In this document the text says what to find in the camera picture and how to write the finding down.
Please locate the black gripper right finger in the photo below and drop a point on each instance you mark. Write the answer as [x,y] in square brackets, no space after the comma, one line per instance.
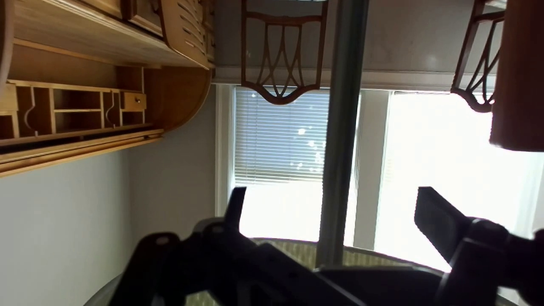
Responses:
[487,255]

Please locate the window with white blinds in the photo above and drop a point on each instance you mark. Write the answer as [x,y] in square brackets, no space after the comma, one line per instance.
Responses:
[277,136]

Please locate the light wooden roll-top desk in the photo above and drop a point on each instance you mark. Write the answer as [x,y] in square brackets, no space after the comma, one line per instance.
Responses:
[85,51]

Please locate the brown wooden bunk bed frame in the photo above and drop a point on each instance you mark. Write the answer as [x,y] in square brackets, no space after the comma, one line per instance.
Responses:
[519,73]

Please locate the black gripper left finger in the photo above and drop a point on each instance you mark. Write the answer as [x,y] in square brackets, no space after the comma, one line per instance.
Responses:
[226,265]

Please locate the white shade metal table lamp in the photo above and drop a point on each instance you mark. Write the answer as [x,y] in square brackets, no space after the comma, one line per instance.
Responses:
[342,112]

